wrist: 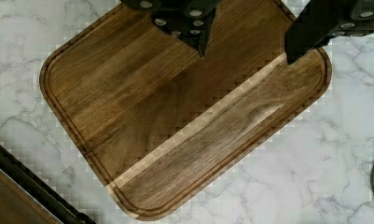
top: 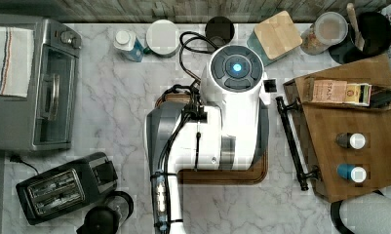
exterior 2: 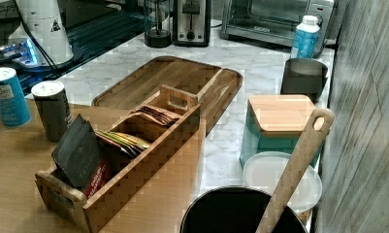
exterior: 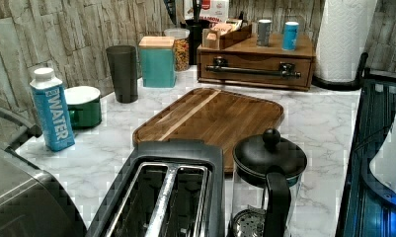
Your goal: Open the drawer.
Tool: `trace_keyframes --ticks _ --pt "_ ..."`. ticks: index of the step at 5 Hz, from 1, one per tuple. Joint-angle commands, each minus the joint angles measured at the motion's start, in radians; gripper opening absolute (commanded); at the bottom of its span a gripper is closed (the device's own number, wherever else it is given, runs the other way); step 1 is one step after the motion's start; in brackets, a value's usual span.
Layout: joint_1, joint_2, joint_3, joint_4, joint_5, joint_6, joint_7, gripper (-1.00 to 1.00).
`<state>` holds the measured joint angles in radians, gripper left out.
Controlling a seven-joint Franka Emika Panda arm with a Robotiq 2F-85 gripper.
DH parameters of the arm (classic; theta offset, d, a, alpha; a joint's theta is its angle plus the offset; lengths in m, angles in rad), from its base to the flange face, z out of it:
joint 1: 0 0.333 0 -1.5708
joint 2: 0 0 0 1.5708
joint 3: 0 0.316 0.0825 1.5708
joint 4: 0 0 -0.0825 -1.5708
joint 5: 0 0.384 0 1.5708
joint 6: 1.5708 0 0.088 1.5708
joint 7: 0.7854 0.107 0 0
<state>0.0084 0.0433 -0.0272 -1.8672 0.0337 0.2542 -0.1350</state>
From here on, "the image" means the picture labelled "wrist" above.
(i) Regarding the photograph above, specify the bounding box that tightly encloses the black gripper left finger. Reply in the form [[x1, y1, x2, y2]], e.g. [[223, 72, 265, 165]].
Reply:
[[121, 0, 222, 59]]

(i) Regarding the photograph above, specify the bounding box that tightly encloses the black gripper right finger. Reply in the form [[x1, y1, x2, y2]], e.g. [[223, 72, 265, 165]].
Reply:
[[284, 0, 374, 64]]

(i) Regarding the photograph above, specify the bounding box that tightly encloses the wooden drawer cabinet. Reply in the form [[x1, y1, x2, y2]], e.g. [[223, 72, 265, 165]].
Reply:
[[0, 170, 61, 224]]

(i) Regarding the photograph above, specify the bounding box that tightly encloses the wooden cutting board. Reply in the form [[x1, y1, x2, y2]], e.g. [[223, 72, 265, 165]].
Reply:
[[40, 0, 331, 220]]

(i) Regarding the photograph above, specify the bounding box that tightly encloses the black drawer handle bar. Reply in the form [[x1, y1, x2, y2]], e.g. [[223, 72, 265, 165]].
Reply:
[[0, 145, 96, 224]]

